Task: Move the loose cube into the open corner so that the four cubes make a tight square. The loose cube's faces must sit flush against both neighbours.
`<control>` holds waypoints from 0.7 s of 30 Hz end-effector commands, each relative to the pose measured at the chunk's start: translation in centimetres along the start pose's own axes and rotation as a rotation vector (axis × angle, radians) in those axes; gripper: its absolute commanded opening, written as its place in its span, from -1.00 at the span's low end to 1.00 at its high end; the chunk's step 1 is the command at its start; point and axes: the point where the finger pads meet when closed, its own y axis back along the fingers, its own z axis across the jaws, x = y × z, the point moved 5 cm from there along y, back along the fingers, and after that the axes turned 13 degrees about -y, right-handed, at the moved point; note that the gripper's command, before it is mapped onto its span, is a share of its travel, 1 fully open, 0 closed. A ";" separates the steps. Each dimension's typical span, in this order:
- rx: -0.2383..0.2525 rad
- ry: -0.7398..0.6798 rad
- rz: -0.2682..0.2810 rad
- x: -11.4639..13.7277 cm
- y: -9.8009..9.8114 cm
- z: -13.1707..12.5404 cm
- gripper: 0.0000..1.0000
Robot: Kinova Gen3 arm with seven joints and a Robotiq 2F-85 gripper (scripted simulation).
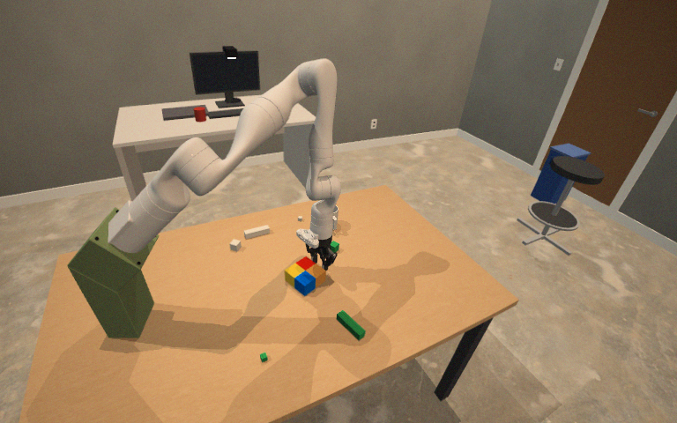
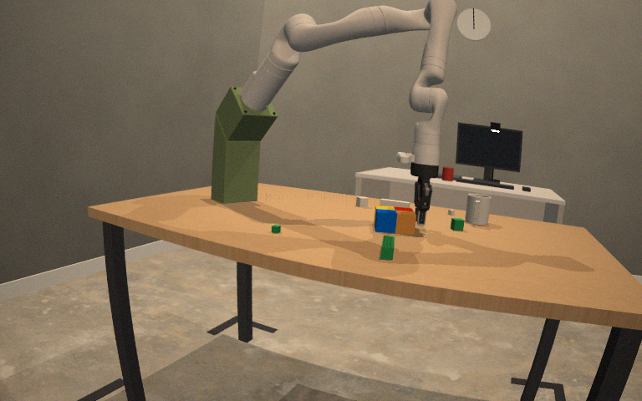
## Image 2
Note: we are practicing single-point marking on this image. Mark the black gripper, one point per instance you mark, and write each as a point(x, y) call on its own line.
point(425, 172)

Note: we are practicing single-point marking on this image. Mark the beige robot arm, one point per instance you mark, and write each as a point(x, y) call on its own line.
point(301, 34)

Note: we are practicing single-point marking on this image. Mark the grey mug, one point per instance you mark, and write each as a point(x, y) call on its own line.
point(483, 207)

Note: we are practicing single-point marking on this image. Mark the blue cube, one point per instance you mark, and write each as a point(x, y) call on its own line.
point(386, 221)

